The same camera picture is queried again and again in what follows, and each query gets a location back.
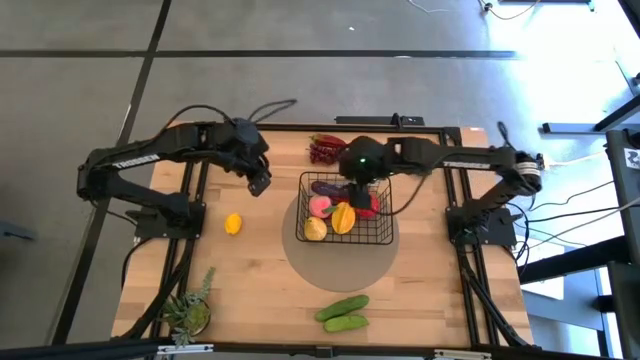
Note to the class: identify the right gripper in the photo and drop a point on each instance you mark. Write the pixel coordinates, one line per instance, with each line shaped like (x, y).
(362, 177)

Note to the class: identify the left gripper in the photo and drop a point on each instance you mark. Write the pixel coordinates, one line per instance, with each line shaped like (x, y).
(252, 159)

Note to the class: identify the red apple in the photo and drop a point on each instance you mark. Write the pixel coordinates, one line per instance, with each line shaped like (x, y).
(376, 206)

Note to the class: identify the yellow starfruit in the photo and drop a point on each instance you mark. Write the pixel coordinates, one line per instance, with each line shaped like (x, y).
(343, 218)

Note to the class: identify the purple eggplant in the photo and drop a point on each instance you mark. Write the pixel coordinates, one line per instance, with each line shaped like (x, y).
(327, 189)

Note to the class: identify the pink peach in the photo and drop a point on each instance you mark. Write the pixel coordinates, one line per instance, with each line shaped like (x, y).
(319, 206)

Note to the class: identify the yellow lemon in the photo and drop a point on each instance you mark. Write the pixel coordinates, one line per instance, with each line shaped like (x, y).
(233, 224)

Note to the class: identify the red grapes bunch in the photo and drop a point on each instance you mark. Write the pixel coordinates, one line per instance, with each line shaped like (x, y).
(324, 154)

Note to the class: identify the yellow pear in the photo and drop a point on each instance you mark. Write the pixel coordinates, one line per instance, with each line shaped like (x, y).
(315, 229)

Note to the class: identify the red chili pepper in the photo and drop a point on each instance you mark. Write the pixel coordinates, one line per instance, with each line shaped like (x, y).
(327, 140)

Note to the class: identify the long green cucumber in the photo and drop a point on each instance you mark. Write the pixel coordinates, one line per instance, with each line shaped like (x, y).
(342, 307)

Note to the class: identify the short green cucumber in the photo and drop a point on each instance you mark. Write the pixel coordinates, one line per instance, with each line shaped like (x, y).
(346, 323)

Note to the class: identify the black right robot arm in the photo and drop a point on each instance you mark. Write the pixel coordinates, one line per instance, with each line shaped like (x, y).
(465, 161)

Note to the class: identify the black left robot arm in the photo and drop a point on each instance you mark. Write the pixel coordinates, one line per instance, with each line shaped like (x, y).
(135, 161)

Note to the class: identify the round grey mat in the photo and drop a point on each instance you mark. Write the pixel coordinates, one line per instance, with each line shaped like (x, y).
(340, 270)

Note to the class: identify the potted succulent plant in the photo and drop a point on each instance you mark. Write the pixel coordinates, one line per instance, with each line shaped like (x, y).
(192, 312)

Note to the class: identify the black floor beam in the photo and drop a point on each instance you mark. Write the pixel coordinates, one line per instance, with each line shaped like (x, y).
(575, 260)

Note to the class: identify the black front beam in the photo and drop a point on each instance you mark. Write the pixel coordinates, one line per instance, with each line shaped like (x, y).
(75, 350)

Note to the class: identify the black equipment stand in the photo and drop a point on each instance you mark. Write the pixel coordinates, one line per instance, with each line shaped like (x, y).
(622, 225)

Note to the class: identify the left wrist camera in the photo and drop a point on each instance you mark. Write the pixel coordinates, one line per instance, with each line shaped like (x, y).
(246, 131)

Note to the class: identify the black table frame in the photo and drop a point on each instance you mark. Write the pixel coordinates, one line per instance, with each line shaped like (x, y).
(205, 182)

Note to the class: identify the black mount bar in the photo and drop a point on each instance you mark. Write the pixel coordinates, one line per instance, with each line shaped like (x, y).
(370, 120)

